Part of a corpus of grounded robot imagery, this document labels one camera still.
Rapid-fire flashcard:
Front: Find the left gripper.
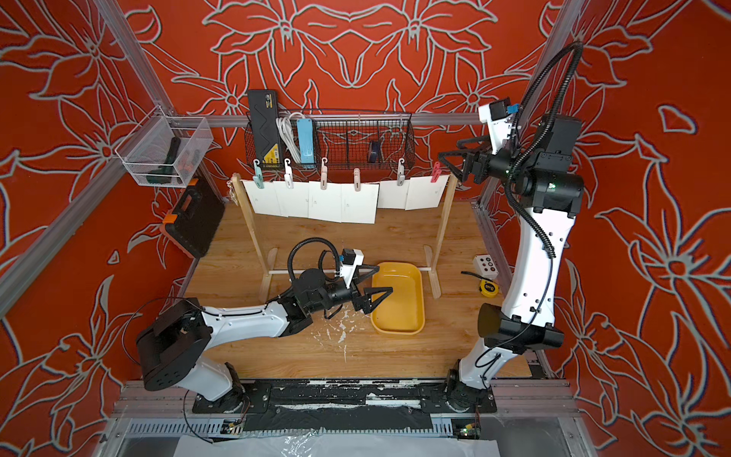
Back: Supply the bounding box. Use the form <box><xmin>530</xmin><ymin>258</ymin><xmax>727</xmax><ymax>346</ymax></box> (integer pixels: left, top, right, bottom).
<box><xmin>306</xmin><ymin>264</ymin><xmax>392</xmax><ymax>317</ymax></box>

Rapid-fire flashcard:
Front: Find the red clothespin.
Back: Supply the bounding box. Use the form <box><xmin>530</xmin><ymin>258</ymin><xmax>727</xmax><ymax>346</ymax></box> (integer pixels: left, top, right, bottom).
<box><xmin>430</xmin><ymin>161</ymin><xmax>443</xmax><ymax>184</ymax></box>

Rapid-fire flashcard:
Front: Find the white postcard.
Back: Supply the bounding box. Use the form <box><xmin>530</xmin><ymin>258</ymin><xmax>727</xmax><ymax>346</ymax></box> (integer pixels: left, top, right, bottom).
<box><xmin>377</xmin><ymin>180</ymin><xmax>409</xmax><ymax>209</ymax></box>
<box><xmin>273</xmin><ymin>181</ymin><xmax>310</xmax><ymax>218</ymax></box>
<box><xmin>243</xmin><ymin>180</ymin><xmax>283</xmax><ymax>216</ymax></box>
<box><xmin>341</xmin><ymin>184</ymin><xmax>380</xmax><ymax>224</ymax></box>
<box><xmin>405</xmin><ymin>175</ymin><xmax>448</xmax><ymax>211</ymax></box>
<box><xmin>308</xmin><ymin>181</ymin><xmax>343</xmax><ymax>223</ymax></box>

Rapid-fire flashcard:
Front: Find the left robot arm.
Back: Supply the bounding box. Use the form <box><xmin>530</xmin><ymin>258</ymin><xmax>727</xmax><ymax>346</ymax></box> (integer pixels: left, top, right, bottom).
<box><xmin>135</xmin><ymin>237</ymin><xmax>393</xmax><ymax>403</ymax></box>

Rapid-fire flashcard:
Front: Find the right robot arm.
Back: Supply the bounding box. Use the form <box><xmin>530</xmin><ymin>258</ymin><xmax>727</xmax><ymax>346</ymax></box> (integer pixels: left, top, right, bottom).
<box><xmin>439</xmin><ymin>41</ymin><xmax>584</xmax><ymax>411</ymax></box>

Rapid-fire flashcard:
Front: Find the yellow plastic tray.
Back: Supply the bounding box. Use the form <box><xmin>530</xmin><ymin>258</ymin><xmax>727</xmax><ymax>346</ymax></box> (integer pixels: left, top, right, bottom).
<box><xmin>370</xmin><ymin>262</ymin><xmax>426</xmax><ymax>336</ymax></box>

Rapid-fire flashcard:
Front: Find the dark object in basket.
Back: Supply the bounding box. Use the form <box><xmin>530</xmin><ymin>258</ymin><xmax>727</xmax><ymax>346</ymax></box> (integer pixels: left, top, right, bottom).
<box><xmin>367</xmin><ymin>141</ymin><xmax>382</xmax><ymax>164</ymax></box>

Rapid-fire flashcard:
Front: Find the white button box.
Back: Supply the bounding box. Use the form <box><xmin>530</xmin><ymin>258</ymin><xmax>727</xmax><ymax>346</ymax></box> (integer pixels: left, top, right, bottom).
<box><xmin>473</xmin><ymin>254</ymin><xmax>499</xmax><ymax>280</ymax></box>

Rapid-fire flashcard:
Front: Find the pink clothespin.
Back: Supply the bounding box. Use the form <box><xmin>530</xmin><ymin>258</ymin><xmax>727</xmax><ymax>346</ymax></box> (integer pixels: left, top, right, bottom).
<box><xmin>320</xmin><ymin>157</ymin><xmax>329</xmax><ymax>190</ymax></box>
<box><xmin>353</xmin><ymin>168</ymin><xmax>362</xmax><ymax>192</ymax></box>

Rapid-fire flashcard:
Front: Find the yellow tape measure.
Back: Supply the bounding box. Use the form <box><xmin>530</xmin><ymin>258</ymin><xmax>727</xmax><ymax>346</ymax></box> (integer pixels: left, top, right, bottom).
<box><xmin>479</xmin><ymin>279</ymin><xmax>500</xmax><ymax>298</ymax></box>

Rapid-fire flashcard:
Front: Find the teal clothespin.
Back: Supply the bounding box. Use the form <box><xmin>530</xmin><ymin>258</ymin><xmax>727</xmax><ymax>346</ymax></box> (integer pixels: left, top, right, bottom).
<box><xmin>252</xmin><ymin>159</ymin><xmax>265</xmax><ymax>190</ymax></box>

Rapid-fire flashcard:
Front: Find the light blue power bank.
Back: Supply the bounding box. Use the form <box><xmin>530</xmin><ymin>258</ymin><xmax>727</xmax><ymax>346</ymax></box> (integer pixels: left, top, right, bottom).
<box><xmin>297</xmin><ymin>118</ymin><xmax>315</xmax><ymax>167</ymax></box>

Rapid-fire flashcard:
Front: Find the black orange tool case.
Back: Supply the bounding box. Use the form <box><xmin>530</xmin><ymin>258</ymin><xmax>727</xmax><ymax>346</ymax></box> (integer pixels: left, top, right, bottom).
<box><xmin>162</xmin><ymin>178</ymin><xmax>226</xmax><ymax>259</ymax></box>

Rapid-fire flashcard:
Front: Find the black box in basket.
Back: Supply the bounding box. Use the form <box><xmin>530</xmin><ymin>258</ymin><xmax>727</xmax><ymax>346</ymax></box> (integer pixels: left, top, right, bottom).
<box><xmin>247</xmin><ymin>89</ymin><xmax>284</xmax><ymax>171</ymax></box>

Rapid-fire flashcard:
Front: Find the dark tool in bin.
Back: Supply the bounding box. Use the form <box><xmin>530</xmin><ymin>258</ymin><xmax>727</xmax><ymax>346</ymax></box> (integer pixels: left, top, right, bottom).
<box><xmin>146</xmin><ymin>136</ymin><xmax>181</xmax><ymax>185</ymax></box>

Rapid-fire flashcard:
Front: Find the clear plastic bin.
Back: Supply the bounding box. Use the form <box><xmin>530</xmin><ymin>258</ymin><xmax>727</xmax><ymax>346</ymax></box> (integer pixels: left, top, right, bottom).
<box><xmin>114</xmin><ymin>107</ymin><xmax>213</xmax><ymax>189</ymax></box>

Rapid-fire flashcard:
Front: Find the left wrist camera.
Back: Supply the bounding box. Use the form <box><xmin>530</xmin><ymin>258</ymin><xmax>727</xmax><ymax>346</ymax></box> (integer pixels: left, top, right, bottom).
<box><xmin>339</xmin><ymin>249</ymin><xmax>365</xmax><ymax>287</ymax></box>

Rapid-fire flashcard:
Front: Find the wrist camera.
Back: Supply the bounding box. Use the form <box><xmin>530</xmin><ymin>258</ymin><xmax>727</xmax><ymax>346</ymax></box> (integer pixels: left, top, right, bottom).
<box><xmin>478</xmin><ymin>98</ymin><xmax>521</xmax><ymax>154</ymax></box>
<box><xmin>339</xmin><ymin>249</ymin><xmax>365</xmax><ymax>287</ymax></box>

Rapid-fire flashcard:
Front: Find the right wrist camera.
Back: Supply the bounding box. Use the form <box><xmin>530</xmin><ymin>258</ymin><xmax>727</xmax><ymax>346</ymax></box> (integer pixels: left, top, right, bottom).
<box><xmin>478</xmin><ymin>98</ymin><xmax>521</xmax><ymax>154</ymax></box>

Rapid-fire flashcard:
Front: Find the wooden string rack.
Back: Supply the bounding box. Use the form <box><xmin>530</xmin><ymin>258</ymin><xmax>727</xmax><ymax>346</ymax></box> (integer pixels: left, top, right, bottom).
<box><xmin>209</xmin><ymin>201</ymin><xmax>480</xmax><ymax>308</ymax></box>

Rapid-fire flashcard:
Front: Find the black wire basket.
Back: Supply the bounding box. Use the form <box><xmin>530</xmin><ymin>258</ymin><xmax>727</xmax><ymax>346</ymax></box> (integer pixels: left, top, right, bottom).
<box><xmin>278</xmin><ymin>110</ymin><xmax>416</xmax><ymax>171</ymax></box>

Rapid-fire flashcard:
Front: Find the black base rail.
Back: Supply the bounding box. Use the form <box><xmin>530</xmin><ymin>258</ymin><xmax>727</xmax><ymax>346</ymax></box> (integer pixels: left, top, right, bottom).
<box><xmin>192</xmin><ymin>378</ymin><xmax>497</xmax><ymax>414</ymax></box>

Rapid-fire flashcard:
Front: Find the white coiled cable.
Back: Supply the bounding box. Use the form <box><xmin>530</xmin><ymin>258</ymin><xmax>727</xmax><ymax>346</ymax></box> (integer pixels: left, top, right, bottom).
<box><xmin>276</xmin><ymin>111</ymin><xmax>306</xmax><ymax>166</ymax></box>

